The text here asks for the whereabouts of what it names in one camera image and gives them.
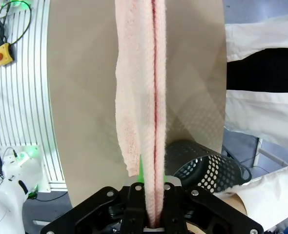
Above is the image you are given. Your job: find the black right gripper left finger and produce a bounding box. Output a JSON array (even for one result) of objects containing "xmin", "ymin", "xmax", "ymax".
[{"xmin": 40, "ymin": 154, "xmax": 150, "ymax": 234}]

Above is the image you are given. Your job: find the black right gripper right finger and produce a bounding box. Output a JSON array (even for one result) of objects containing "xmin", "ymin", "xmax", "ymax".
[{"xmin": 160, "ymin": 173, "xmax": 265, "ymax": 234}]

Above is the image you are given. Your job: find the dark grey perforated basket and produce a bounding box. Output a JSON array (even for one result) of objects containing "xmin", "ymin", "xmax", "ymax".
[{"xmin": 165, "ymin": 139, "xmax": 253, "ymax": 194}]

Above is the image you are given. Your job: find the pink terry towel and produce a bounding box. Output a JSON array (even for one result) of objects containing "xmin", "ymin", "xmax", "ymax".
[{"xmin": 114, "ymin": 0, "xmax": 169, "ymax": 228}]

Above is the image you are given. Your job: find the person's left forearm white sleeve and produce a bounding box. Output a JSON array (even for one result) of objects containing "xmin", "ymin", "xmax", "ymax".
[{"xmin": 216, "ymin": 162, "xmax": 288, "ymax": 233}]

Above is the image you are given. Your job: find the person's left hand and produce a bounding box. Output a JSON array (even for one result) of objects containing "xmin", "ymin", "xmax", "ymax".
[{"xmin": 219, "ymin": 192, "xmax": 247, "ymax": 216}]

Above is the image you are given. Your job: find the person's body in white shirt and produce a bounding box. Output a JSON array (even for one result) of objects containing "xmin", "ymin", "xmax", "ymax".
[{"xmin": 224, "ymin": 11, "xmax": 288, "ymax": 150}]

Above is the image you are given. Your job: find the slotted aluminium mounting plate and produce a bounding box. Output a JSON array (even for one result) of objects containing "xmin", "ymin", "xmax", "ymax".
[{"xmin": 0, "ymin": 0, "xmax": 69, "ymax": 191}]

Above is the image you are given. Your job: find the yellow emergency stop button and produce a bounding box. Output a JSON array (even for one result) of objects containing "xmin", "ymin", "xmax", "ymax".
[{"xmin": 0, "ymin": 42, "xmax": 13, "ymax": 68}]

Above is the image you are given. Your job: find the black looped cable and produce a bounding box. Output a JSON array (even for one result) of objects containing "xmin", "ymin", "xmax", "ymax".
[{"xmin": 0, "ymin": 0, "xmax": 33, "ymax": 64}]

